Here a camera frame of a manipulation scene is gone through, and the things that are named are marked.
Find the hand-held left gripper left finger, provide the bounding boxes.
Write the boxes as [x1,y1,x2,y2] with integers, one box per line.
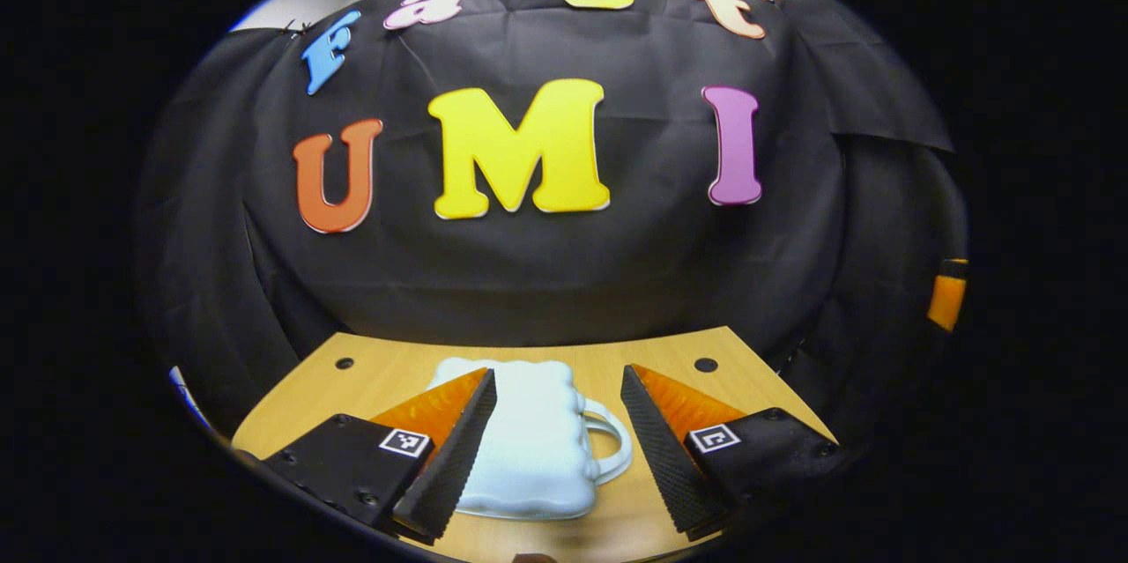
[262,367,499,545]

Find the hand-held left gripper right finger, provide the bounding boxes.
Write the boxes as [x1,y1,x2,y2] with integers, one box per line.
[619,363,843,543]

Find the black backdrop cloth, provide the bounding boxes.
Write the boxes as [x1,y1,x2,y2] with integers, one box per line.
[137,0,970,441]

